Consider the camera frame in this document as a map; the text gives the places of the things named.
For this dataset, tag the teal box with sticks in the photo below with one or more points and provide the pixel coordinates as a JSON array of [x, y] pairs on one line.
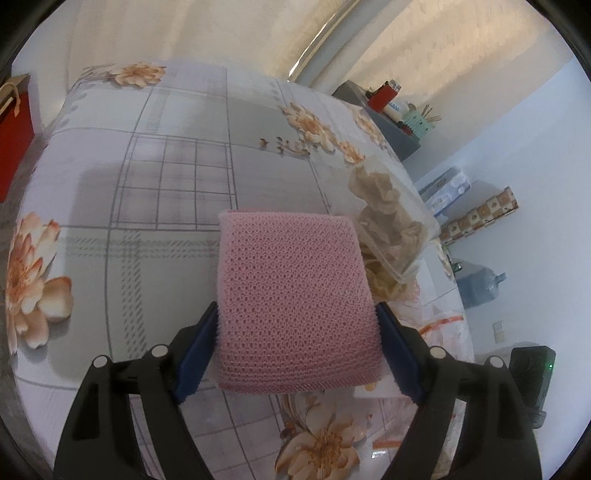
[[418, 123]]

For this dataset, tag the green bottle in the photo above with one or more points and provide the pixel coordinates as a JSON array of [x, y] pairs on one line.
[[458, 266]]

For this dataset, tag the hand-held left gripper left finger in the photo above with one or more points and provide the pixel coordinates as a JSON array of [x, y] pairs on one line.
[[196, 364]]

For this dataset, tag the red box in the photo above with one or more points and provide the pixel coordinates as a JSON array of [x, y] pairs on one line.
[[14, 134]]

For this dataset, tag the grey metal pole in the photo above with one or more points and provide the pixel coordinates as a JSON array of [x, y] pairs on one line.
[[323, 32]]

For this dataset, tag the grey cabinet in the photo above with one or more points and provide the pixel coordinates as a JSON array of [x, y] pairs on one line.
[[392, 131]]

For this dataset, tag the blue water jug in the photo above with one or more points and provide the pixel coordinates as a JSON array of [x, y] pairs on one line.
[[478, 288]]

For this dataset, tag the clear plastic container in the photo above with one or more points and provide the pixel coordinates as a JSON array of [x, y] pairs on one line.
[[388, 212]]

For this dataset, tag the red thermos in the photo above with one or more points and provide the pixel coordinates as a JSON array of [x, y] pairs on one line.
[[382, 96]]

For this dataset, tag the floral tablecloth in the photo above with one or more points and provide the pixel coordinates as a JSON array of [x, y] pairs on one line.
[[138, 207]]

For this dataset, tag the patterned long box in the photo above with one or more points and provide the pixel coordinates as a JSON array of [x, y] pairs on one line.
[[480, 214]]

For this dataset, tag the pink mesh cloth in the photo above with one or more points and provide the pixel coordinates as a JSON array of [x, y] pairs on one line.
[[295, 300]]

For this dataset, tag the white wall outlet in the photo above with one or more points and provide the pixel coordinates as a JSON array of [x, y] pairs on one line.
[[498, 331]]

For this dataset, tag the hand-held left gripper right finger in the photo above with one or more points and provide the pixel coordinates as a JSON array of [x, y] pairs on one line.
[[397, 341]]

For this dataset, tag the toilet paper pack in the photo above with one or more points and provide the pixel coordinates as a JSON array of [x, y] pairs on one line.
[[445, 189]]

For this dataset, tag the cream curtain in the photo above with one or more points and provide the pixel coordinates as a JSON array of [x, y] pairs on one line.
[[221, 32]]

